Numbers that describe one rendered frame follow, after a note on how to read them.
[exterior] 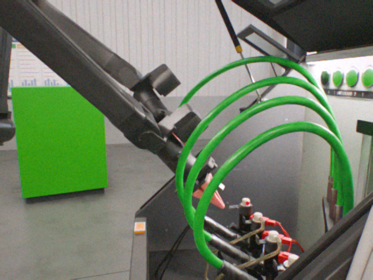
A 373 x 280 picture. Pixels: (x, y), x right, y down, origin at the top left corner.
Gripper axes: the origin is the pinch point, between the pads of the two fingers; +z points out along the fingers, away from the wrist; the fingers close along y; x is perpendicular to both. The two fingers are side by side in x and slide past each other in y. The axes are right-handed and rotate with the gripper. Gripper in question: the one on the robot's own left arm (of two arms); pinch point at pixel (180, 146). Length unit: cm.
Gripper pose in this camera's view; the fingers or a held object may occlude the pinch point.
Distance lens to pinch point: 79.9
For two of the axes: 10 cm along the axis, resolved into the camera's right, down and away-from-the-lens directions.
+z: 5.5, 7.5, -3.8
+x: -6.5, 6.6, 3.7
